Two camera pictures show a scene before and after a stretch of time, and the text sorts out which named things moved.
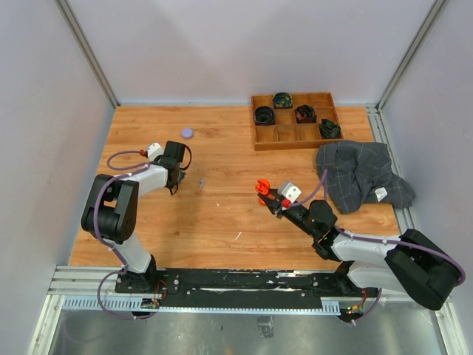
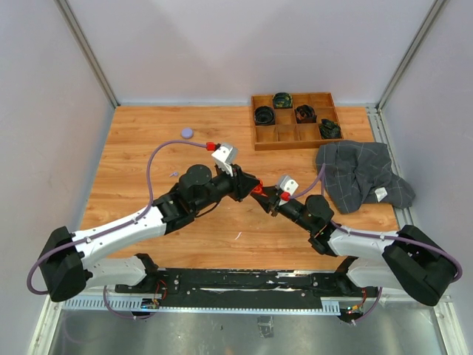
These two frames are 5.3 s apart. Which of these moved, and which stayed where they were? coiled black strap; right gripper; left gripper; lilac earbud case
Moved: left gripper
Stayed: coiled black strap; right gripper; lilac earbud case
